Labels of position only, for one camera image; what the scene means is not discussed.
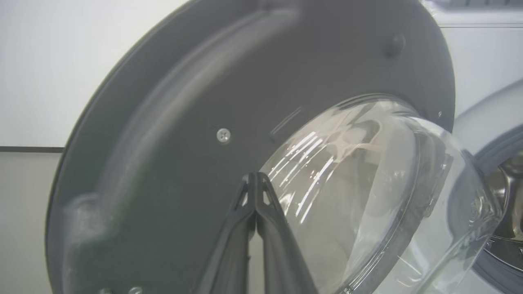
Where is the black round glass washer door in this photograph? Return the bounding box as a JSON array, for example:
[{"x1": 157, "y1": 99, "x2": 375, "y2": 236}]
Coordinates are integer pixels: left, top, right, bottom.
[{"x1": 45, "y1": 0, "x2": 505, "y2": 294}]

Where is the white front-load washing machine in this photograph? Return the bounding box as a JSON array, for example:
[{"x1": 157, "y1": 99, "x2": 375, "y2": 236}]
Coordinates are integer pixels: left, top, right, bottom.
[{"x1": 421, "y1": 0, "x2": 523, "y2": 294}]

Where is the stainless steel washer drum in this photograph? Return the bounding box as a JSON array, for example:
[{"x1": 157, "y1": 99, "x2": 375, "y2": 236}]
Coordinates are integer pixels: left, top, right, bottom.
[{"x1": 486, "y1": 151, "x2": 523, "y2": 249}]

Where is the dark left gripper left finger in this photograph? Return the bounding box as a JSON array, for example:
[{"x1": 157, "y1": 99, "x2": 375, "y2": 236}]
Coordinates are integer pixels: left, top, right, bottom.
[{"x1": 195, "y1": 172, "x2": 257, "y2": 294}]

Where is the grey rubber door gasket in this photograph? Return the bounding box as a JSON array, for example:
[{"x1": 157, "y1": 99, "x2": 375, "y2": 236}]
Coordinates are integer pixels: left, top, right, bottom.
[{"x1": 474, "y1": 125, "x2": 523, "y2": 282}]

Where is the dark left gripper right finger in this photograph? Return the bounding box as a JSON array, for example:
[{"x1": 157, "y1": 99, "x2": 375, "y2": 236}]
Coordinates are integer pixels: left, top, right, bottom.
[{"x1": 254, "y1": 172, "x2": 317, "y2": 294}]

